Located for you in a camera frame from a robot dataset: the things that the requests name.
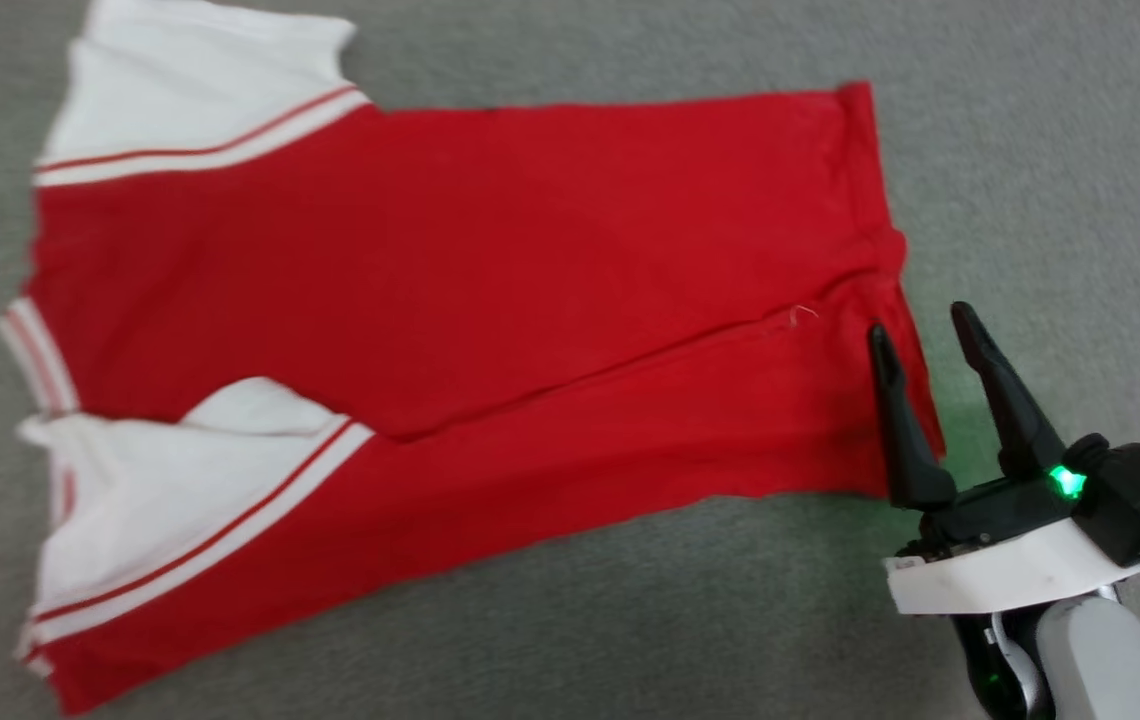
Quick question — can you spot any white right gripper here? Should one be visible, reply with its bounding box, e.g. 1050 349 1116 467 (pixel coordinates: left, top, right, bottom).
866 301 1140 616

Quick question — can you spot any red white basketball jersey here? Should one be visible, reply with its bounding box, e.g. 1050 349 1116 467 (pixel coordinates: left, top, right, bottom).
0 0 947 717

